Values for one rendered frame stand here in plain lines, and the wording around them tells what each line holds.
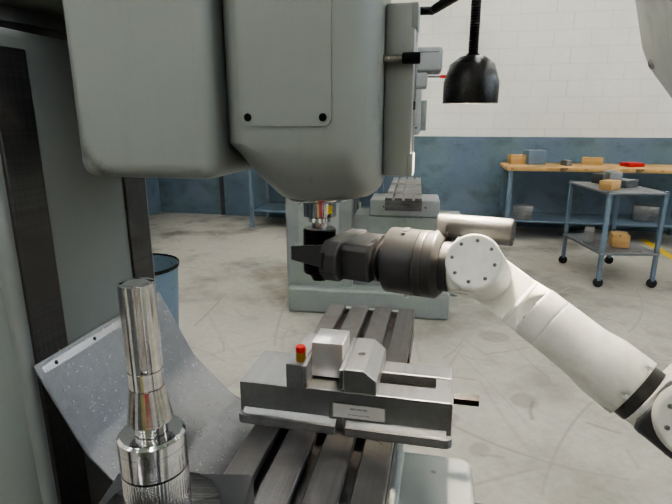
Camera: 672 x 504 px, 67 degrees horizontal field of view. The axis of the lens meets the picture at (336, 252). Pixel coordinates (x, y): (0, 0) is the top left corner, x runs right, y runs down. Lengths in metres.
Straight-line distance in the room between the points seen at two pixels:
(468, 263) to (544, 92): 6.74
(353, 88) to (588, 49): 6.88
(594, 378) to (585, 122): 6.85
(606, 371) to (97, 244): 0.74
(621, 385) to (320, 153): 0.41
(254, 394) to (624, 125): 6.96
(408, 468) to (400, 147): 0.57
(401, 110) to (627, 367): 0.39
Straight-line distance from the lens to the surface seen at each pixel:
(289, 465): 0.80
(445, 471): 0.98
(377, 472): 0.79
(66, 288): 0.85
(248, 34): 0.64
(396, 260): 0.64
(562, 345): 0.61
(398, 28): 0.68
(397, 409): 0.83
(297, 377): 0.83
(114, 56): 0.69
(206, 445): 0.95
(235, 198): 7.84
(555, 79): 7.33
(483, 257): 0.59
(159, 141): 0.66
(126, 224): 0.96
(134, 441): 0.40
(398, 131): 0.67
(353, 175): 0.63
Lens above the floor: 1.41
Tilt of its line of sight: 15 degrees down
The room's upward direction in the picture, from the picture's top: straight up
